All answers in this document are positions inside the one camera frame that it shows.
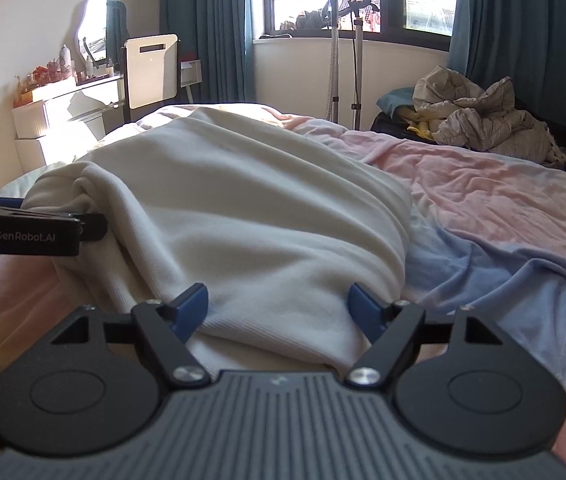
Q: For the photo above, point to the dark clutter on windowsill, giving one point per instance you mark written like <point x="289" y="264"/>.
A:
<point x="303" y="22"/>

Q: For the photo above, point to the teal curtain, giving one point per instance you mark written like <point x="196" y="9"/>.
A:
<point x="528" y="15"/>
<point x="213" y="30"/>

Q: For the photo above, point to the garment steamer stand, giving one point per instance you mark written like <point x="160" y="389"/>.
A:
<point x="335" y="60"/>

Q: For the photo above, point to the group of toiletries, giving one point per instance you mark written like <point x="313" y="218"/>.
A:
<point x="43" y="72"/>

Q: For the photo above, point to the wavy mirror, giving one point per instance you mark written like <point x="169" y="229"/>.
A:
<point x="90" y="20"/>

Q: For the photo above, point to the white dresser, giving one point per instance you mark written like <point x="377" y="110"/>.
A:
<point x="53" y="115"/>

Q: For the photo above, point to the yellow soft item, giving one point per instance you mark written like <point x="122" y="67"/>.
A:
<point x="420" y="127"/>

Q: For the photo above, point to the crumpled grey quilt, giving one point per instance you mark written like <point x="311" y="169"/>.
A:
<point x="478" y="110"/>

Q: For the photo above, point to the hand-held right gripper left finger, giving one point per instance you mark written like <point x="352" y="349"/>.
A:
<point x="190" y="310"/>

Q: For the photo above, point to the teal pillow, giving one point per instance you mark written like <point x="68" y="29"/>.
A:
<point x="394" y="100"/>

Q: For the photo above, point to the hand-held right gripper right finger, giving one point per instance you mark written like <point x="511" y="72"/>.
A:
<point x="365" y="310"/>

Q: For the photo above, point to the dark hanging cloth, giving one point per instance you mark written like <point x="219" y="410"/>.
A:
<point x="115" y="25"/>

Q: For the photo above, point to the pink and blue bed blanket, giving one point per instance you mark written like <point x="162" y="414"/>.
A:
<point x="488" y="220"/>

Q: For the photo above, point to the white ribbed pants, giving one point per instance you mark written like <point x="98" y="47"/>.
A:
<point x="238" y="210"/>

